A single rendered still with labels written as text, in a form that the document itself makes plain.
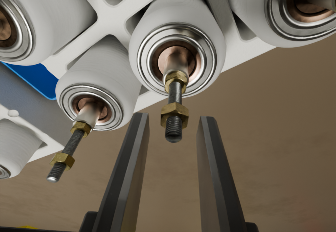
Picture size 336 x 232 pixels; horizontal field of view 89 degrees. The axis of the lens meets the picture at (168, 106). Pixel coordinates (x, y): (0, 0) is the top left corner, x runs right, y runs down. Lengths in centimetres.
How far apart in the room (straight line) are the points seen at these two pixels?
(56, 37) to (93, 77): 5
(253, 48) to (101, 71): 19
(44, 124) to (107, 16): 30
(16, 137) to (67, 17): 30
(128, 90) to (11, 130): 31
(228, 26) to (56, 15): 18
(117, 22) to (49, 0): 7
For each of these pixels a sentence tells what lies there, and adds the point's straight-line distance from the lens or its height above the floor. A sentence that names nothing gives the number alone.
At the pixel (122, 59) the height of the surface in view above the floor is 19.
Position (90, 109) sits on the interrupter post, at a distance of 21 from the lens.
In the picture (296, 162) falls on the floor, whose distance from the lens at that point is 90.
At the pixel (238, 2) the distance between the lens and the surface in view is 20.
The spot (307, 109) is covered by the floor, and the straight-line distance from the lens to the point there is 66.
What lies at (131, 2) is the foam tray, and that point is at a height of 18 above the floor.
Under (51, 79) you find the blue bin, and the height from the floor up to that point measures 8.
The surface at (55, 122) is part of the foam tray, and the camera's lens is 48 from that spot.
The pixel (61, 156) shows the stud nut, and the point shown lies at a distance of 18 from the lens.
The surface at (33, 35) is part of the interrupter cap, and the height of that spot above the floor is 25.
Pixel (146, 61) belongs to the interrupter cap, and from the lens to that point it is 17.
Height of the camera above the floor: 40
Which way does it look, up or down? 49 degrees down
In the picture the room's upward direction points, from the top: 175 degrees counter-clockwise
